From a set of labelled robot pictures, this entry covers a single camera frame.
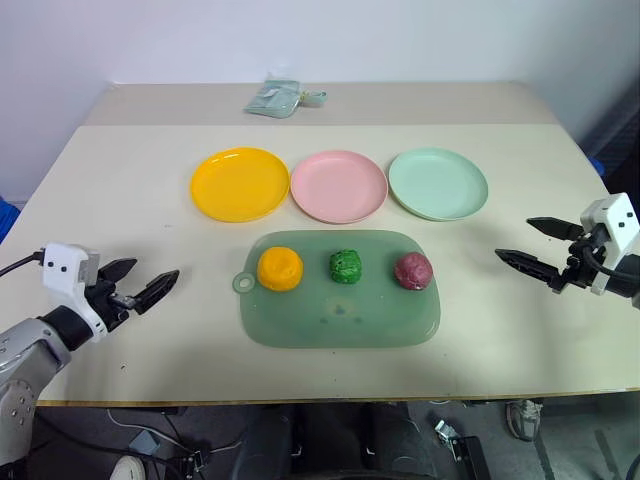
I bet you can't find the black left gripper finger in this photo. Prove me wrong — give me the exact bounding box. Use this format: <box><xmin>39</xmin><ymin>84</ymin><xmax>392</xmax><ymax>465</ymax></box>
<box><xmin>96</xmin><ymin>257</ymin><xmax>139</xmax><ymax>287</ymax></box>
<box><xmin>132</xmin><ymin>269</ymin><xmax>181</xmax><ymax>316</ymax></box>

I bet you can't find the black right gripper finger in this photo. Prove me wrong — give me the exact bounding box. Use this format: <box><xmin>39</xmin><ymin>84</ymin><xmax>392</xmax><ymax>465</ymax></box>
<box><xmin>526</xmin><ymin>215</ymin><xmax>585</xmax><ymax>242</ymax></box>
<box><xmin>494</xmin><ymin>247</ymin><xmax>565</xmax><ymax>290</ymax></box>

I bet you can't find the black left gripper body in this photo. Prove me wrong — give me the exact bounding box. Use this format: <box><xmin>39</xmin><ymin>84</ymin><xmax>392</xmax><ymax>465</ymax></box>
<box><xmin>82</xmin><ymin>275</ymin><xmax>142</xmax><ymax>334</ymax></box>

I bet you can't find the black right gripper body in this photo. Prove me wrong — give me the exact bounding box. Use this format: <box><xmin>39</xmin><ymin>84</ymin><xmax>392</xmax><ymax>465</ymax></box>
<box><xmin>548</xmin><ymin>225</ymin><xmax>609</xmax><ymax>296</ymax></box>

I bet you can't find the dark red toy fruit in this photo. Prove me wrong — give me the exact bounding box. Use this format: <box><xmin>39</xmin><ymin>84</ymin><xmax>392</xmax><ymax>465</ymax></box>
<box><xmin>393</xmin><ymin>252</ymin><xmax>434</xmax><ymax>291</ymax></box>

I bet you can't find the light green plastic plate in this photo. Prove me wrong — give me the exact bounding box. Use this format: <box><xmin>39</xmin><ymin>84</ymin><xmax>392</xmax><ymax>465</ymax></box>
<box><xmin>388</xmin><ymin>146</ymin><xmax>490</xmax><ymax>223</ymax></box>

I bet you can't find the orange toy fruit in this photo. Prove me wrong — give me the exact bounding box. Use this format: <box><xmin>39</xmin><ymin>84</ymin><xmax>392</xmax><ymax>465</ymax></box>
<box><xmin>256</xmin><ymin>246</ymin><xmax>305</xmax><ymax>292</ymax></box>

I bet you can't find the yellow plastic plate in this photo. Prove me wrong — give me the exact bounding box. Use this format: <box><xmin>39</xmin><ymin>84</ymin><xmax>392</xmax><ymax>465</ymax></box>
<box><xmin>189</xmin><ymin>146</ymin><xmax>292</xmax><ymax>223</ymax></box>

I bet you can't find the green toy vegetable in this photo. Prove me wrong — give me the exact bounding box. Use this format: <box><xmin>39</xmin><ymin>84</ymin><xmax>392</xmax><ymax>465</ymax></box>
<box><xmin>328</xmin><ymin>248</ymin><xmax>364</xmax><ymax>286</ymax></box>

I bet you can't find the pink plastic plate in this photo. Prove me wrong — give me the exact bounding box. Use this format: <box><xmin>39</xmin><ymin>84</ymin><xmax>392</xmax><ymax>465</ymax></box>
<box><xmin>290</xmin><ymin>149</ymin><xmax>389</xmax><ymax>225</ymax></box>

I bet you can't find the dark ribbed case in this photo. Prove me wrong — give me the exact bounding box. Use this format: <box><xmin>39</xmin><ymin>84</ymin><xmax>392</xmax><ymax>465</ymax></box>
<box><xmin>592</xmin><ymin>84</ymin><xmax>640</xmax><ymax>201</ymax></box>

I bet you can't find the blue crate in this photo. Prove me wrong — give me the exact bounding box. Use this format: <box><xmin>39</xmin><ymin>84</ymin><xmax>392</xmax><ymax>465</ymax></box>
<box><xmin>0</xmin><ymin>198</ymin><xmax>21</xmax><ymax>246</ymax></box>

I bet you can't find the grey foot pedal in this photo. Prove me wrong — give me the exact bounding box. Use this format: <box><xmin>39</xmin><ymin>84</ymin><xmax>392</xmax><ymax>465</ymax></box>
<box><xmin>130</xmin><ymin>430</ymin><xmax>162</xmax><ymax>456</ymax></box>

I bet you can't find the grey mesh shoe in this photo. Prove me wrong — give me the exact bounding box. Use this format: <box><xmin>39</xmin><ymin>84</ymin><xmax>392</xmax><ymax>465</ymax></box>
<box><xmin>503</xmin><ymin>398</ymin><xmax>545</xmax><ymax>442</ymax></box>

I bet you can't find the white shoe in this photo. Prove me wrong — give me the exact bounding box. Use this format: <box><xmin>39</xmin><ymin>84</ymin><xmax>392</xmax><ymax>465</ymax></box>
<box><xmin>108</xmin><ymin>439</ymin><xmax>147</xmax><ymax>480</ymax></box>

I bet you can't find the silver metal clamp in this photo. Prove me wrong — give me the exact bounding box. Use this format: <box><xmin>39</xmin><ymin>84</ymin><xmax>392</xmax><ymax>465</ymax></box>
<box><xmin>432</xmin><ymin>418</ymin><xmax>465</xmax><ymax>452</ymax></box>

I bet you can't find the translucent green cutting board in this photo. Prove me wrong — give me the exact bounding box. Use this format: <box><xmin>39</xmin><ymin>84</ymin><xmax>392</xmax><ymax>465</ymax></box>
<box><xmin>230</xmin><ymin>228</ymin><xmax>443</xmax><ymax>347</ymax></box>

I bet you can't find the teal zip pouch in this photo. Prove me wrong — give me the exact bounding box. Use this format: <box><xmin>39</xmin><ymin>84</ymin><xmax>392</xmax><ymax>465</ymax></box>
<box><xmin>242</xmin><ymin>79</ymin><xmax>304</xmax><ymax>121</ymax></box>

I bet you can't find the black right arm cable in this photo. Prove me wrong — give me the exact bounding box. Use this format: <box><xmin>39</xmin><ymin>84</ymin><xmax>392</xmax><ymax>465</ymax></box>
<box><xmin>583</xmin><ymin>243</ymin><xmax>632</xmax><ymax>277</ymax></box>

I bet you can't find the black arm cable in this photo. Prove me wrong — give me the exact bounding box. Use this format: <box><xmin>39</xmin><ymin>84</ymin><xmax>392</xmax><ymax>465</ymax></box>
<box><xmin>583</xmin><ymin>243</ymin><xmax>632</xmax><ymax>277</ymax></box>
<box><xmin>0</xmin><ymin>251</ymin><xmax>47</xmax><ymax>279</ymax></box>

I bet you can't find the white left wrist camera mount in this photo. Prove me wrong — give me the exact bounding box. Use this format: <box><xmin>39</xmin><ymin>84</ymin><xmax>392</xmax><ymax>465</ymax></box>
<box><xmin>39</xmin><ymin>242</ymin><xmax>109</xmax><ymax>346</ymax></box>

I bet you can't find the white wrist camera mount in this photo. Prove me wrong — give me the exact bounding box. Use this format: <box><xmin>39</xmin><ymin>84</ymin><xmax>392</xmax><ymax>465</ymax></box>
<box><xmin>578</xmin><ymin>192</ymin><xmax>640</xmax><ymax>297</ymax></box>
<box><xmin>39</xmin><ymin>242</ymin><xmax>109</xmax><ymax>346</ymax></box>

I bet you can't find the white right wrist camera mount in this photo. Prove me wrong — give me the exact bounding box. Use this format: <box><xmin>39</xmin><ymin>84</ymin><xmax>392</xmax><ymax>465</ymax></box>
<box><xmin>578</xmin><ymin>192</ymin><xmax>640</xmax><ymax>297</ymax></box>

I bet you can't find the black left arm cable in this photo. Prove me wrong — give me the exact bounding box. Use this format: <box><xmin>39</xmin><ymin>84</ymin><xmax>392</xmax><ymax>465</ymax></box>
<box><xmin>0</xmin><ymin>251</ymin><xmax>47</xmax><ymax>279</ymax></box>

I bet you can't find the black metal bracket with screws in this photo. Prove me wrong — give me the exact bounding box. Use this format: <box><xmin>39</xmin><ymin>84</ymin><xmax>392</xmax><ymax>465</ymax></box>
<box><xmin>449</xmin><ymin>434</ymin><xmax>492</xmax><ymax>480</ymax></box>

